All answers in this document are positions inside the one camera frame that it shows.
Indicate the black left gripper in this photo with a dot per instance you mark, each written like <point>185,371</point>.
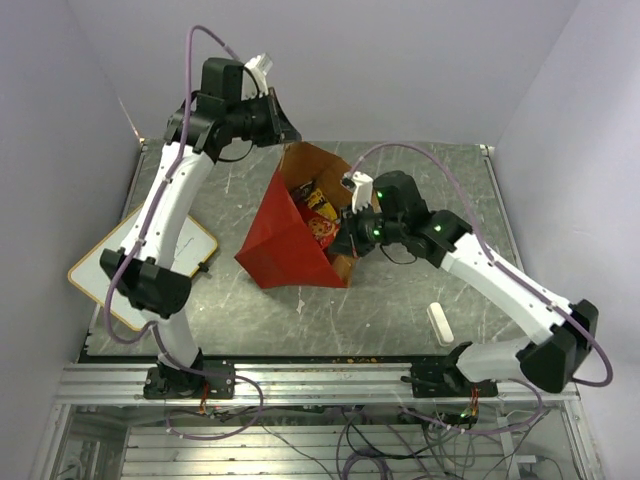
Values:
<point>281,130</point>

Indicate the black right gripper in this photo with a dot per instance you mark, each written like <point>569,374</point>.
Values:
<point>349,242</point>

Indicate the red brown paper bag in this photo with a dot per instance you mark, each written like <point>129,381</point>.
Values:
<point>280,248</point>

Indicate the red cookie snack bag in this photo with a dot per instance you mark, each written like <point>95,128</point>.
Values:
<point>323,230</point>

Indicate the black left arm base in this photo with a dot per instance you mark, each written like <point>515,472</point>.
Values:
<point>164,382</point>

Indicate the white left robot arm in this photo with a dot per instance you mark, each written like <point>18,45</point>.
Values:
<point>234,101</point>

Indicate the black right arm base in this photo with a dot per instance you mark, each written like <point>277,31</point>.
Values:
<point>437,376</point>

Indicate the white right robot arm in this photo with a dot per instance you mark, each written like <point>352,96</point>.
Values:
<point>558,334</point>

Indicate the brown candy packet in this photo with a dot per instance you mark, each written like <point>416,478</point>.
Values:
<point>314,199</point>

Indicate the white eraser block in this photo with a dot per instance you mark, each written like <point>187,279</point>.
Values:
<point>440,324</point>

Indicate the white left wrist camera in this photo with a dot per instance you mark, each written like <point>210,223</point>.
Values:
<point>257,69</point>

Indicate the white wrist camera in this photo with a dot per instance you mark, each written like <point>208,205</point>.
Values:
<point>361,187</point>
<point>257,69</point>

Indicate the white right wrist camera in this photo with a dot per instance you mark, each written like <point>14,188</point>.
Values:
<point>361,187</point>

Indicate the aluminium frame rail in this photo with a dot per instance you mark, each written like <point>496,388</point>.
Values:
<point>295,385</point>

